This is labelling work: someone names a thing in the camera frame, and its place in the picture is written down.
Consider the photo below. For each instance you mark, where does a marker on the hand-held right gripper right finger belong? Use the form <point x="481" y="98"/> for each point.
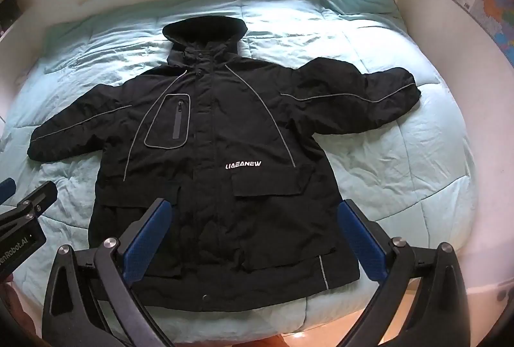
<point x="363" y="242"/>

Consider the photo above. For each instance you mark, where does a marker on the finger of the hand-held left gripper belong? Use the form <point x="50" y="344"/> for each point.
<point x="38" y="196"/>
<point x="6" y="190"/>

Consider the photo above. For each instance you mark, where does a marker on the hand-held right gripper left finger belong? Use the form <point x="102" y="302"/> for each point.
<point x="147" y="243"/>

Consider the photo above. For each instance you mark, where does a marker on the black hooded jacket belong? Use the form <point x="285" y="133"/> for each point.
<point x="225" y="138"/>

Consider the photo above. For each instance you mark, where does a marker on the light blue quilt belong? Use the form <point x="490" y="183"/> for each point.
<point x="401" y="154"/>

